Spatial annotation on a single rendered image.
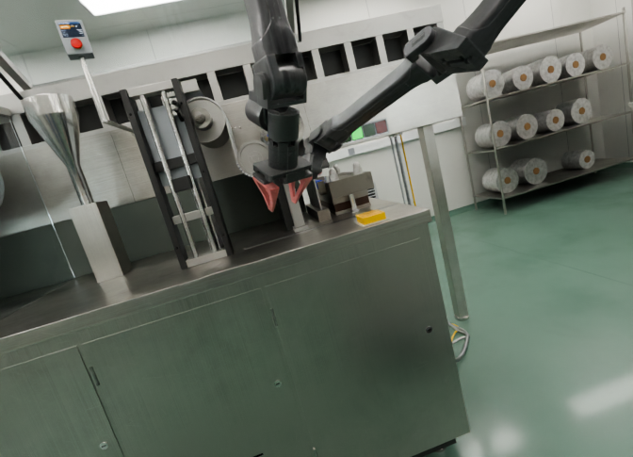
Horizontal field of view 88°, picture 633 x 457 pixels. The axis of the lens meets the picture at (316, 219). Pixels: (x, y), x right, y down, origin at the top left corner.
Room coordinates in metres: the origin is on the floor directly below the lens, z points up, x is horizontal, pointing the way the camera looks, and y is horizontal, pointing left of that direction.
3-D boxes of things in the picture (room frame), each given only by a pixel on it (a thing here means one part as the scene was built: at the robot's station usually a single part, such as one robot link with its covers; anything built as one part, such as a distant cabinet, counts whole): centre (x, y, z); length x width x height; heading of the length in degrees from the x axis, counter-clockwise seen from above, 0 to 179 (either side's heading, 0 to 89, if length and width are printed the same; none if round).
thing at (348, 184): (1.36, -0.12, 1.00); 0.40 x 0.16 x 0.06; 8
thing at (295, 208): (1.13, 0.06, 1.05); 0.06 x 0.05 x 0.31; 8
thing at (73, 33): (1.13, 0.58, 1.66); 0.07 x 0.07 x 0.10; 26
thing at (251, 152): (1.29, 0.17, 1.17); 0.26 x 0.12 x 0.12; 8
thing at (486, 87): (3.92, -2.91, 0.92); 1.83 x 0.53 x 1.85; 98
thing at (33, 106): (1.18, 0.76, 1.50); 0.14 x 0.14 x 0.06
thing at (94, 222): (1.18, 0.76, 1.18); 0.14 x 0.14 x 0.57
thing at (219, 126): (1.28, 0.30, 1.33); 0.25 x 0.14 x 0.14; 8
